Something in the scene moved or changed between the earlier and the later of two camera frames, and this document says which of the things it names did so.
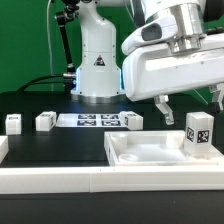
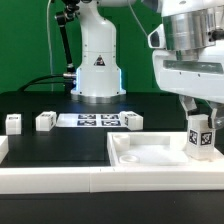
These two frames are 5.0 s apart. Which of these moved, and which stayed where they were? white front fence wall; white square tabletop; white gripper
Moved: white gripper
Stayed: white square tabletop; white front fence wall
